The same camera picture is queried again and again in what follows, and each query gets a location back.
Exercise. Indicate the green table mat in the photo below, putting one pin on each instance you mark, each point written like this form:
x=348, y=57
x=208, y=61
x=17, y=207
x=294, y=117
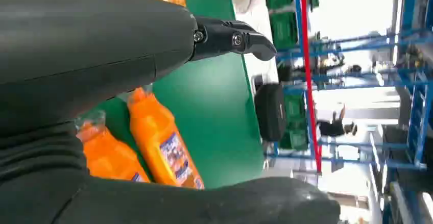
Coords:
x=209, y=114

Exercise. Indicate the green plastic crate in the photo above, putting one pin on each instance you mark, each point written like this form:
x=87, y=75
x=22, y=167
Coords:
x=294, y=124
x=284, y=26

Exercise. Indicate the black zip case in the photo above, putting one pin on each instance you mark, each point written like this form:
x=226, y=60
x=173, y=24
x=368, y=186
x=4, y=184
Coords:
x=270, y=112

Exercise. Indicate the white table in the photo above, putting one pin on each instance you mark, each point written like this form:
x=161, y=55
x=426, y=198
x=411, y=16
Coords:
x=257, y=19

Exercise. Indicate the person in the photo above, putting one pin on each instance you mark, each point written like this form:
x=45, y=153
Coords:
x=333, y=127

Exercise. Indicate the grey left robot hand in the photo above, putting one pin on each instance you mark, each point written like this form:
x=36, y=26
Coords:
x=84, y=46

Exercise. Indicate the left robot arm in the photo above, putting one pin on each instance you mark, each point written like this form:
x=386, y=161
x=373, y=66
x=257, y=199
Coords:
x=34, y=151

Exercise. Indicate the blue metal shelf rack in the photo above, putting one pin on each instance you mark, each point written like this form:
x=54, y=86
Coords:
x=419, y=121
x=297, y=13

